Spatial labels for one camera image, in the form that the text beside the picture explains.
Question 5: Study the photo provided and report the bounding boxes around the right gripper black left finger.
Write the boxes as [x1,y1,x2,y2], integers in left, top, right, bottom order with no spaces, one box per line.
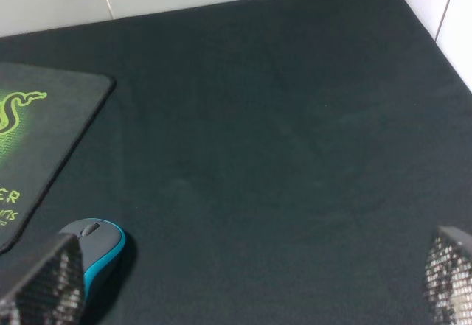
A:
[1,234,86,324]

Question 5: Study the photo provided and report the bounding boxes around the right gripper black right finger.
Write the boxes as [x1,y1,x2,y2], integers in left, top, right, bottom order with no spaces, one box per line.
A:
[423,226,471,324]

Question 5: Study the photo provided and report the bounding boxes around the grey and blue computer mouse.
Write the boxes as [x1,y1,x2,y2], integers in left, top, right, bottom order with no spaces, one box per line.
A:
[59,218,126,304]

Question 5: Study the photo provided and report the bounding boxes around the black green snake mouse pad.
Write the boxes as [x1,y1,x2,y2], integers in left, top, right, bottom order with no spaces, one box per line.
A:
[1,62,115,253]

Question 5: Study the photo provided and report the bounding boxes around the black table cloth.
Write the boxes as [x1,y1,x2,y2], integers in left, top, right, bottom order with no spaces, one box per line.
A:
[1,0,471,324]

